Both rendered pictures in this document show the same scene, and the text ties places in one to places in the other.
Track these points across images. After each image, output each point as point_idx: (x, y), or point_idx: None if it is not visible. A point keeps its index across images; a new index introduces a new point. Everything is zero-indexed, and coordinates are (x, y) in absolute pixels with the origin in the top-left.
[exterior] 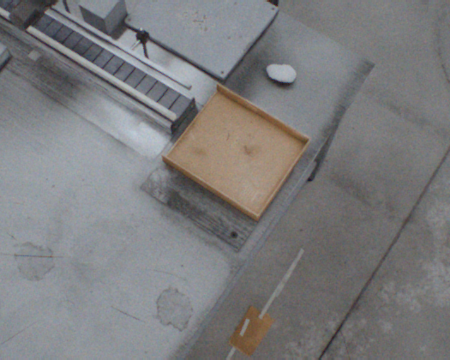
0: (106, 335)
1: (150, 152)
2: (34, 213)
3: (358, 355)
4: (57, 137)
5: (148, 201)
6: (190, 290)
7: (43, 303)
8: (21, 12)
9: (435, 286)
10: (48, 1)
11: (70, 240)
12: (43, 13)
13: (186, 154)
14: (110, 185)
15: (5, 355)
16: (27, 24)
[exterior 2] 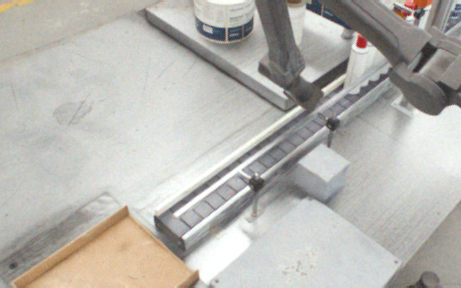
0: None
1: (142, 204)
2: (116, 116)
3: None
4: (186, 136)
5: (88, 197)
6: None
7: (31, 114)
8: (266, 58)
9: None
10: (270, 71)
11: (78, 136)
12: (296, 102)
13: (125, 234)
14: (119, 169)
15: (1, 89)
16: (260, 69)
